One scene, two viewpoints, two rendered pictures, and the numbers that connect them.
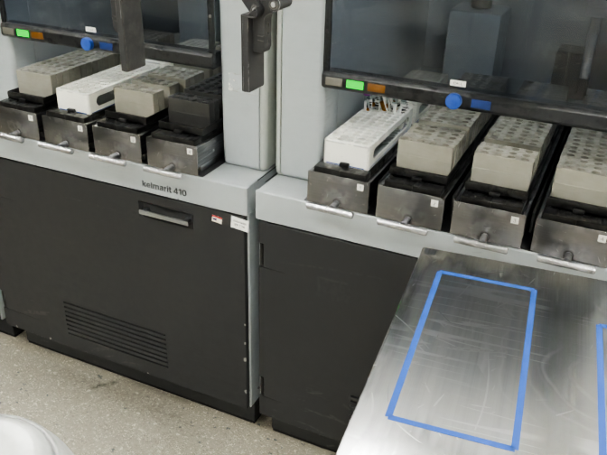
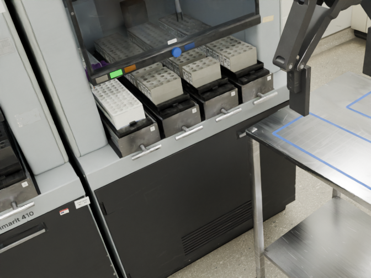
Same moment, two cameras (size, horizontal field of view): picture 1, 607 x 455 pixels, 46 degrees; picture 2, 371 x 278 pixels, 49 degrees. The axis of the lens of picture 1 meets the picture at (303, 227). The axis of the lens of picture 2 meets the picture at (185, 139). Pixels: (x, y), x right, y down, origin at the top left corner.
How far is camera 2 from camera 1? 0.81 m
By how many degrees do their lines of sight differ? 41
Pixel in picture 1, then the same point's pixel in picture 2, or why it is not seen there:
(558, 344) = (354, 123)
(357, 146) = (135, 107)
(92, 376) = not seen: outside the picture
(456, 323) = (322, 146)
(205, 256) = (64, 239)
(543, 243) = (247, 96)
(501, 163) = (206, 71)
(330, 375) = (167, 238)
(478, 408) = not seen: outside the picture
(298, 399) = (154, 265)
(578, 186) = (240, 61)
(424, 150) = (166, 87)
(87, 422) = not seen: outside the picture
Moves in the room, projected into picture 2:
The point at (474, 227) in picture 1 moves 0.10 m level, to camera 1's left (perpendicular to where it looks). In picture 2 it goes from (216, 109) to (199, 124)
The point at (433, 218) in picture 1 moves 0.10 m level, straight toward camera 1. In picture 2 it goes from (195, 118) to (217, 129)
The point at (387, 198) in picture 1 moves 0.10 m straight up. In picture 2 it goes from (169, 123) to (164, 97)
